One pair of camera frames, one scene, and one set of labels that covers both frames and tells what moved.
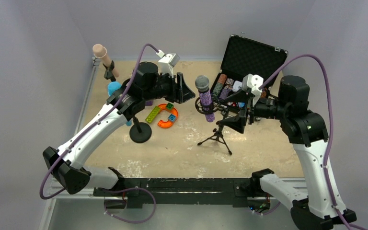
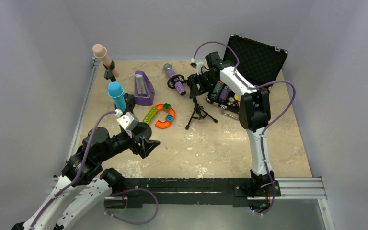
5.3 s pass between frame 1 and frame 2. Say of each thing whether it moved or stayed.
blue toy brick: stayed
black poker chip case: stayed
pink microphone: stayed
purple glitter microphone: moved
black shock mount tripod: moved
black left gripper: moved
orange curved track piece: stayed
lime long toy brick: stayed
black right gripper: moved
